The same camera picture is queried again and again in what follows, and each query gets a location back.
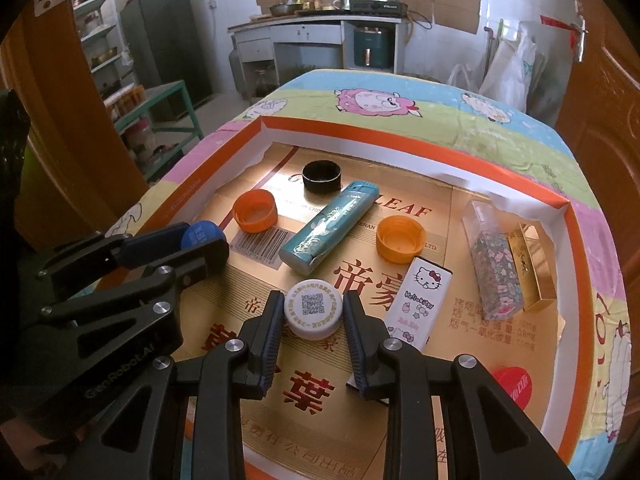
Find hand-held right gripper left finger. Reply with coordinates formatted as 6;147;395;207
55;290;287;480

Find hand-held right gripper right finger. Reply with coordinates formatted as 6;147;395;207
342;291;576;480

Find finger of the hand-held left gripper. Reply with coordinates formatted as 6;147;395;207
40;237;231;331
37;222;188;282

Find blue bottle cap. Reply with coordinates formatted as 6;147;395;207
181;220;227;251

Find white bottle cap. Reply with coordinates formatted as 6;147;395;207
283;278;346;341

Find white cartoon lighter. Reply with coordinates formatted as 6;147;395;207
385;256;454;352

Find orange bottle cap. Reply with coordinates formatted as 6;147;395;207
233;190;278;233
376;215;427;264

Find teal lighter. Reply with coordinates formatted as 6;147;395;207
278;181;378;276

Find clear floral lighter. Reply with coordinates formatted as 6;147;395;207
462;199;524;322

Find red bottle cap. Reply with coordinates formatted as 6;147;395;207
489;365;533;411

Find black bottle cap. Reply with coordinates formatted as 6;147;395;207
302;160;343;195

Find shallow orange-rimmed cardboard box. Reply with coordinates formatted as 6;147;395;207
97;115;601;480

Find gold lighter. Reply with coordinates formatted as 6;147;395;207
507;222;557;311

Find green metal stand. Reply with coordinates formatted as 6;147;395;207
107;80;206;183

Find wooden door jamb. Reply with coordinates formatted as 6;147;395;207
0;0;151;251

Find grey refrigerator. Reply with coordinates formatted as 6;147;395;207
119;0;213;108

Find kitchen shelf rack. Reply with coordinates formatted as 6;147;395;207
70;0;141;106

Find cartoon sheep printed tablecloth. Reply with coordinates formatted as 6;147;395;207
100;67;631;466

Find grey kitchen counter cabinet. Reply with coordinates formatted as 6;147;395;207
227;12;408;101

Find green air fryer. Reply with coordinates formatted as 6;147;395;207
353;26;393;68

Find white plastic bags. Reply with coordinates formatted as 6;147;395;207
480;20;551;116

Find black gas stove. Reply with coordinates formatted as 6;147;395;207
347;0;408;17

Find brown wooden door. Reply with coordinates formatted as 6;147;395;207
555;0;640;201

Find metal door handle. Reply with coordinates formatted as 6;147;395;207
570;2;591;63

